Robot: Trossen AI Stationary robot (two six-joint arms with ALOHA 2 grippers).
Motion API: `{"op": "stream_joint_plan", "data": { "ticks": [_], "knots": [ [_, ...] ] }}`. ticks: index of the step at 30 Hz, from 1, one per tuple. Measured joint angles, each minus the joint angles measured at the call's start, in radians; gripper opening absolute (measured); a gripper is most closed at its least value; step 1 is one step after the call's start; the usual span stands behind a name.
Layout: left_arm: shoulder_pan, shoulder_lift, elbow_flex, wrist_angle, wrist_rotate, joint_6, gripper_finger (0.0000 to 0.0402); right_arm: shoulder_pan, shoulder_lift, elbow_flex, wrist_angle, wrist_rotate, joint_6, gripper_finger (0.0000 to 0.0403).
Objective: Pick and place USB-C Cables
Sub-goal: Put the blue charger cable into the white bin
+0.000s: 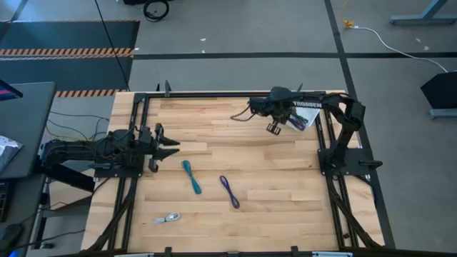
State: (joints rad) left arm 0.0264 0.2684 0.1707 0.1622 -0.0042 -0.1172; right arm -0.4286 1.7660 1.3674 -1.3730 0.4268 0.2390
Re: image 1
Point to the blue grey table leg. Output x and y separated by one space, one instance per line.
425 16

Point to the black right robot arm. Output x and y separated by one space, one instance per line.
342 139

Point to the black aluminium table frame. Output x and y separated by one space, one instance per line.
214 95

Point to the white plastic bin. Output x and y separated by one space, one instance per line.
310 113

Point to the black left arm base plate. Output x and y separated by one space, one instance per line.
118 174

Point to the black box stand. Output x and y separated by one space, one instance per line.
441 91

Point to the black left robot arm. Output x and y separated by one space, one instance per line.
71 151

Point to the black table clamp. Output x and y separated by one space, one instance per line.
168 251
294 251

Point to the teal zip tie bundle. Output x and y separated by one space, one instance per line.
190 176

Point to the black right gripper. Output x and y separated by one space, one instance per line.
278 103

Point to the black hazard-striped floor mat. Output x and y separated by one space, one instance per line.
71 35

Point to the black computer mouse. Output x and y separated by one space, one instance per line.
9 235

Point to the grey desk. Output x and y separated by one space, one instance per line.
25 128

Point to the white plastic bag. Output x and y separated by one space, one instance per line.
7 148

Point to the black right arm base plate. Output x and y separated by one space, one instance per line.
357 157

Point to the purple zip tie bundle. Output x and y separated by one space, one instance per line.
229 191

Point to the dark laptop screen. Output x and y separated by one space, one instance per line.
9 92

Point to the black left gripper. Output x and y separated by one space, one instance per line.
146 146

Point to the black keyboard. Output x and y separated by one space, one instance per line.
3 200

